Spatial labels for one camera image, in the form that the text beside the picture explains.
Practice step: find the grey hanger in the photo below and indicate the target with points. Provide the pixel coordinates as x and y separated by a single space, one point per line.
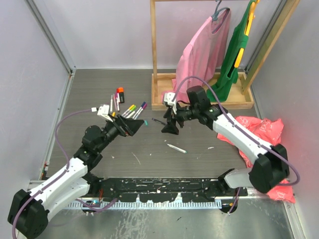
218 10

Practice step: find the grey white pen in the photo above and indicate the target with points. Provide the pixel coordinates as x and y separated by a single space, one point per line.
111 103

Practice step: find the purple cap white marker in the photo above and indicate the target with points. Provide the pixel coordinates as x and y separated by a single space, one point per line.
142 110

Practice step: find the pink t-shirt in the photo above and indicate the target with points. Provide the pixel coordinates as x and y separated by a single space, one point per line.
206 50

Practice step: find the dark purple pen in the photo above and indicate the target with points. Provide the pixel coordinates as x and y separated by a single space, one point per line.
158 121

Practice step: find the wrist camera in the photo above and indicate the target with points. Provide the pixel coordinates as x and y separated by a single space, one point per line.
103 112
168 99

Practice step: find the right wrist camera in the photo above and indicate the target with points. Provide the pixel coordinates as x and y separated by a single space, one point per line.
168 99

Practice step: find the orange black highlighter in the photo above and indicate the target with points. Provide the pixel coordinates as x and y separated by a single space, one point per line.
121 96

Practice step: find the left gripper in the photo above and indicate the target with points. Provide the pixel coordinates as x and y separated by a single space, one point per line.
126 126

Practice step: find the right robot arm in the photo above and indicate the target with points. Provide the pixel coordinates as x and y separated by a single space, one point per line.
269 167

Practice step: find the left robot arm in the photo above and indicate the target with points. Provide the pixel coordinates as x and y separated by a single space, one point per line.
32 210

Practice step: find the green t-shirt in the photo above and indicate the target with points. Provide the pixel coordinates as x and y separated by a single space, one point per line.
228 73

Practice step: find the yellow cap white marker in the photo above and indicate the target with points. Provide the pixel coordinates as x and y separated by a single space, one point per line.
128 110

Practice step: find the yellow hanger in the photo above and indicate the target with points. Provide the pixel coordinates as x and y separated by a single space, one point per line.
244 30

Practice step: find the red plastic bag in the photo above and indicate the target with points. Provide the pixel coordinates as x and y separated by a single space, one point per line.
269 131

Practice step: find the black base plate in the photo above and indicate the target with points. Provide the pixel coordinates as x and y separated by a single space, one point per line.
159 190

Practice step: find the pink white pen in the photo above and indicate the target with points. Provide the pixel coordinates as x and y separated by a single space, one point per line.
115 100

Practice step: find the white pen teal tip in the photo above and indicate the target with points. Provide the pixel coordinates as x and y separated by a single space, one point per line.
177 148

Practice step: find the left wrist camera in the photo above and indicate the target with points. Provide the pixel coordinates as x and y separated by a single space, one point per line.
103 112

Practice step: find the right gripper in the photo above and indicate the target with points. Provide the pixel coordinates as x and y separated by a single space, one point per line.
172 118

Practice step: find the blue cap white marker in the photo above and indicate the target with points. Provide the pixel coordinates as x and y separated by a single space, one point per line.
138 109

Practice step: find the white slotted cable duct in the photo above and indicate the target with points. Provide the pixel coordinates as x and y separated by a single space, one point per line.
177 204

